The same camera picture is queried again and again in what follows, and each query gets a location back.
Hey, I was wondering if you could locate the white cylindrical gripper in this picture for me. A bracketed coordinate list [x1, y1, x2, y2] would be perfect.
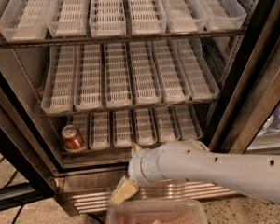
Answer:
[109, 143, 161, 205]

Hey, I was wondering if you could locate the red coke can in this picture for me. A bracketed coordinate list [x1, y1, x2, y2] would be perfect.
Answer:
[61, 125, 85, 151]

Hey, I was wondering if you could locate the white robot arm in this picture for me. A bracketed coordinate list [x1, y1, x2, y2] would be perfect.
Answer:
[109, 139, 280, 206]

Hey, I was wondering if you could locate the bottom shelf tray four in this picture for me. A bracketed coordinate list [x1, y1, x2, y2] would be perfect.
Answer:
[134, 108, 157, 147]

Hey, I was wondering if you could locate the shelf tray four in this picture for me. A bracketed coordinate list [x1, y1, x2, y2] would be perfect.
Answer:
[128, 0, 167, 35]
[129, 41, 162, 105]
[134, 108, 157, 147]

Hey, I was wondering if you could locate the bottom shelf tray five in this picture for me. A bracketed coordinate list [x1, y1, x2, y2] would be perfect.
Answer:
[154, 107, 180, 143]

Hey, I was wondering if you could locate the shelf tray five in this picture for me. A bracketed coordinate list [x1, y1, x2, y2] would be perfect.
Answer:
[151, 40, 191, 103]
[154, 107, 180, 143]
[161, 0, 207, 34]

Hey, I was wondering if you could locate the bottom shelf tray two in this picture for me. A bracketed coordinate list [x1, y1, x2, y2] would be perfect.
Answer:
[89, 112, 110, 150]

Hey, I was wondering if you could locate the shelf tray two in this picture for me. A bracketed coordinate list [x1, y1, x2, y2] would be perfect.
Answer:
[74, 44, 103, 111]
[46, 0, 90, 37]
[89, 112, 110, 150]

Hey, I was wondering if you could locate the bottom shelf tray one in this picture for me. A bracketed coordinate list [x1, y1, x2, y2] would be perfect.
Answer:
[67, 114, 89, 153]

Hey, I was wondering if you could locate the shelf tray one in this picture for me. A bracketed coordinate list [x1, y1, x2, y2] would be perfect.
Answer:
[67, 114, 89, 153]
[41, 46, 77, 114]
[0, 0, 50, 42]

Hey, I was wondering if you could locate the bottom shelf tray six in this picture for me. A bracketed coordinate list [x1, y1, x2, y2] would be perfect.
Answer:
[174, 105, 203, 140]

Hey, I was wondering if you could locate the shelf tray six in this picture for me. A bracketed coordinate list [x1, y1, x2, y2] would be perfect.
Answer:
[176, 38, 219, 100]
[199, 0, 246, 31]
[174, 105, 203, 140]

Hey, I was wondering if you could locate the middle shelf tray four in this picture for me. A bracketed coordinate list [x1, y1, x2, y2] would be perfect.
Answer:
[129, 41, 162, 105]

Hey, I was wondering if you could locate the middle shelf tray five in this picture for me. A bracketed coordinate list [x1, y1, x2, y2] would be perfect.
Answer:
[151, 40, 191, 103]

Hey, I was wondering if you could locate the middle shelf tray three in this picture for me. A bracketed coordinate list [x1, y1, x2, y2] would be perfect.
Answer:
[104, 43, 133, 108]

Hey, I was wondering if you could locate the stainless steel fridge body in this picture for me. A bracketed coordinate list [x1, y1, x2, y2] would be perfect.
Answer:
[0, 0, 280, 216]

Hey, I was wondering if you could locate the middle shelf tray one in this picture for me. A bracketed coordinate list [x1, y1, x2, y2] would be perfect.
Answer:
[41, 46, 77, 114]

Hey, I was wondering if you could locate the middle shelf tray six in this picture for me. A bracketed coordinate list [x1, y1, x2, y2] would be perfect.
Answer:
[176, 38, 219, 100]

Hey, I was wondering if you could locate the middle shelf tray two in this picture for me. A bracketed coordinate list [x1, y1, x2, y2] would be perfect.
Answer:
[74, 44, 103, 111]

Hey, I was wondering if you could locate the open fridge door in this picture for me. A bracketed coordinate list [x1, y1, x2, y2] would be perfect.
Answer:
[0, 56, 59, 213]

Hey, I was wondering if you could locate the top shelf tray three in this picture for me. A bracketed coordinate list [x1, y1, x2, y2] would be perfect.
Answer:
[89, 0, 126, 37]

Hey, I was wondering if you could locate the top shelf tray four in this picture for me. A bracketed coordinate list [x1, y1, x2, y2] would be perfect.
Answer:
[128, 0, 167, 35]

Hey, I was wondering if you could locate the top shelf tray five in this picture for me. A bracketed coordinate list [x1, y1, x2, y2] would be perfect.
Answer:
[161, 0, 207, 34]

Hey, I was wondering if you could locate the top shelf tray two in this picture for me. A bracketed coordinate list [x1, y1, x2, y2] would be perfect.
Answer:
[46, 0, 90, 37]

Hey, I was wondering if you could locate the top shelf tray six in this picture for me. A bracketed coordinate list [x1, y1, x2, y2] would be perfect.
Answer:
[199, 0, 246, 31]

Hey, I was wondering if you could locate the top shelf tray one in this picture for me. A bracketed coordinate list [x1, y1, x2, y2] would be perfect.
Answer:
[0, 0, 50, 42]

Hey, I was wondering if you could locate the clear plastic food container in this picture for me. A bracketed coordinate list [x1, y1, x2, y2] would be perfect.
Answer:
[106, 200, 208, 224]

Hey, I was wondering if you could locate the black cable on floor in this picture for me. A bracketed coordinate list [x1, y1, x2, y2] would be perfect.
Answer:
[0, 156, 26, 224]

